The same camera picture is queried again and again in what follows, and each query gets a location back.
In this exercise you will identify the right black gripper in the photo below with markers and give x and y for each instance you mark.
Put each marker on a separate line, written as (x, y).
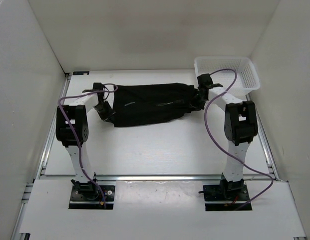
(201, 106)

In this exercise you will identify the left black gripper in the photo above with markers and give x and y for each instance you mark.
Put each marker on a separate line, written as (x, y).
(109, 114)

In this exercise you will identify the black shorts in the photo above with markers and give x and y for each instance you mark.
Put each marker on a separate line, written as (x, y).
(137, 105)

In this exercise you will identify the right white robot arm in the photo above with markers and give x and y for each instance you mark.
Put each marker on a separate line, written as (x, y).
(240, 128)

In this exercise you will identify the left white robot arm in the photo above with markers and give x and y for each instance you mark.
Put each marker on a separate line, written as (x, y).
(72, 131)

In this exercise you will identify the white plastic basket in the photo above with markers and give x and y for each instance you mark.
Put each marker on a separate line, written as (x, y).
(227, 70)

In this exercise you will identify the aluminium front rail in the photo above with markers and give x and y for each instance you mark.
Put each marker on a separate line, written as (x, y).
(174, 177)

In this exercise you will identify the aluminium rail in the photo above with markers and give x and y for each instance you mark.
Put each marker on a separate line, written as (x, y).
(275, 211)
(31, 112)
(174, 177)

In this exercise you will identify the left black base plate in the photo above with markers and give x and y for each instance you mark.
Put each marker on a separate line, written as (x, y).
(87, 196)

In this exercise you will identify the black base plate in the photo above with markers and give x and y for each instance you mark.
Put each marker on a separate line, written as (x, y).
(216, 201)
(87, 196)

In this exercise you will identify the aluminium right rail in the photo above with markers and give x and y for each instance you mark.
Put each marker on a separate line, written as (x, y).
(275, 211)

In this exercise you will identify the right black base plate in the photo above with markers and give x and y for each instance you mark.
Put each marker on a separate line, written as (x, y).
(216, 201)

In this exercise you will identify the aluminium left rail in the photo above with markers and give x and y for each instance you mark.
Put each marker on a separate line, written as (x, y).
(31, 112)

